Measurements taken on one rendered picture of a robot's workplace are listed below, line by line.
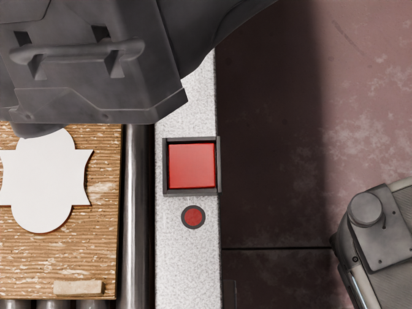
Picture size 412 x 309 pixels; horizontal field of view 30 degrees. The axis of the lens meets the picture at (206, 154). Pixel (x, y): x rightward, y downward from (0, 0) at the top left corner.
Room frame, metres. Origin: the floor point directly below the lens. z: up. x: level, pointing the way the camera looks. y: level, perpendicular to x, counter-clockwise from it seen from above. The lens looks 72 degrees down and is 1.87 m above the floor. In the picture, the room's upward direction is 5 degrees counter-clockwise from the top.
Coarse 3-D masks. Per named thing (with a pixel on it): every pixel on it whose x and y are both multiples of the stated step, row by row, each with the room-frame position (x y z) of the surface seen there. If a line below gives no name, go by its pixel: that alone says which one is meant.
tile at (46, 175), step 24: (24, 144) 0.33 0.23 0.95; (48, 144) 0.33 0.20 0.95; (72, 144) 0.32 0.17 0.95; (24, 168) 0.30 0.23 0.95; (48, 168) 0.29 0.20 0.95; (72, 168) 0.29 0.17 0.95; (0, 192) 0.27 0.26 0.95; (24, 192) 0.27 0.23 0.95; (48, 192) 0.26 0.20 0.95; (72, 192) 0.26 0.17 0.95; (24, 216) 0.23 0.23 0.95; (48, 216) 0.23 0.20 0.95
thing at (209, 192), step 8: (208, 136) 0.32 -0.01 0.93; (216, 136) 0.32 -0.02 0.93; (168, 144) 0.32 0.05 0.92; (216, 144) 0.31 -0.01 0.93; (216, 152) 0.30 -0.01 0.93; (216, 160) 0.29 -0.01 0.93; (168, 192) 0.25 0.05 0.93; (176, 192) 0.25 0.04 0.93; (184, 192) 0.25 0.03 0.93; (192, 192) 0.25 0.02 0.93; (200, 192) 0.25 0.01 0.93; (208, 192) 0.25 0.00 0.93; (216, 192) 0.25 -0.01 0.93
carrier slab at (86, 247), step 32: (0, 128) 0.36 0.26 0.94; (64, 128) 0.35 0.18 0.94; (96, 128) 0.35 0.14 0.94; (0, 160) 0.31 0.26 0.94; (96, 160) 0.30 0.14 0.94; (96, 192) 0.26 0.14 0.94; (0, 224) 0.23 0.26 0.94; (64, 224) 0.22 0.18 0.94; (96, 224) 0.22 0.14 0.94; (0, 256) 0.19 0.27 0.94; (32, 256) 0.19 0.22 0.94; (64, 256) 0.18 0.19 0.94; (96, 256) 0.18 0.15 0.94; (0, 288) 0.15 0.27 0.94; (32, 288) 0.15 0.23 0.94
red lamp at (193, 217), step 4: (192, 208) 0.23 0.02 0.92; (188, 212) 0.23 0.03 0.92; (192, 212) 0.23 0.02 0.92; (196, 212) 0.23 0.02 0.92; (188, 216) 0.22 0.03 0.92; (192, 216) 0.22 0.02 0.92; (196, 216) 0.22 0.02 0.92; (200, 216) 0.22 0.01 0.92; (188, 220) 0.22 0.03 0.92; (192, 220) 0.22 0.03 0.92; (196, 220) 0.22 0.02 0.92; (200, 220) 0.22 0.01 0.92; (192, 224) 0.21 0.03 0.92; (196, 224) 0.21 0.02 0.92
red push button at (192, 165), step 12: (180, 144) 0.32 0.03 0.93; (192, 144) 0.31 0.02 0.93; (204, 144) 0.31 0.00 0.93; (180, 156) 0.30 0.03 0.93; (192, 156) 0.30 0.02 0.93; (204, 156) 0.30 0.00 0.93; (180, 168) 0.28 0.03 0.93; (192, 168) 0.28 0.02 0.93; (204, 168) 0.28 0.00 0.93; (180, 180) 0.27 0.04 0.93; (192, 180) 0.27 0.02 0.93; (204, 180) 0.26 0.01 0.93
